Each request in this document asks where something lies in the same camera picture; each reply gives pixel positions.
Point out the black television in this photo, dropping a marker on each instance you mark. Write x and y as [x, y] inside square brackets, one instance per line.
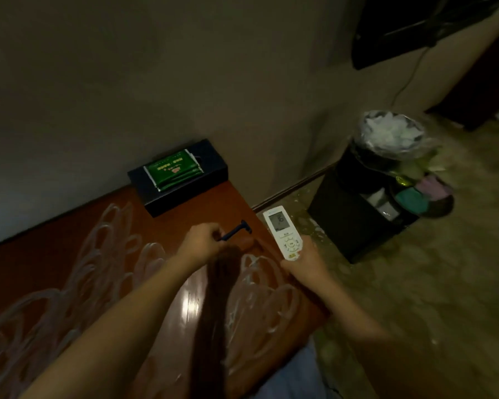
[407, 29]

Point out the white remote control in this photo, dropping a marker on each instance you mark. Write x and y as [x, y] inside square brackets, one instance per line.
[279, 228]

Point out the black low cabinet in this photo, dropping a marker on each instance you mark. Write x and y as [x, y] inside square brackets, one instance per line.
[349, 216]

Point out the trash bin with clear bag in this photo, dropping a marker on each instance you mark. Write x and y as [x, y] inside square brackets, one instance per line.
[374, 158]

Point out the person's right hand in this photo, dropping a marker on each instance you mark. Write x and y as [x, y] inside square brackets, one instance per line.
[306, 263]

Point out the person's blue trousers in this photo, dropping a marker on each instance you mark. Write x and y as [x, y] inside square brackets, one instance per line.
[295, 378]

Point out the pink cleaning cloth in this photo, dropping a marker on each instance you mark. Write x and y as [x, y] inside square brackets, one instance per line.
[437, 187]

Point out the dark green packet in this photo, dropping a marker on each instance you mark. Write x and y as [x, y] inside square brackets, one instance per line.
[173, 168]

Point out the person's right forearm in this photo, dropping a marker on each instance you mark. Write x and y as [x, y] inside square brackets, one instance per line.
[358, 320]

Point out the black tissue box green label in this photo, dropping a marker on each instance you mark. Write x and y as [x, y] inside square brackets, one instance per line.
[212, 174]

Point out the reddish wooden desk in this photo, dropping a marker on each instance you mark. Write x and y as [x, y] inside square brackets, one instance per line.
[91, 253]

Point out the person's left hand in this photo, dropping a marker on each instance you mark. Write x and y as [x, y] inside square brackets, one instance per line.
[201, 245]

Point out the teal cleaning cloth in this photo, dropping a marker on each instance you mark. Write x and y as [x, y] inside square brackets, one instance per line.
[411, 201]

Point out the white paper scraps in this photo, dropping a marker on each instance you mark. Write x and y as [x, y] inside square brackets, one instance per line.
[391, 130]

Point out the person's left forearm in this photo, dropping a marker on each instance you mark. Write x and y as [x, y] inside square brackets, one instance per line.
[116, 336]

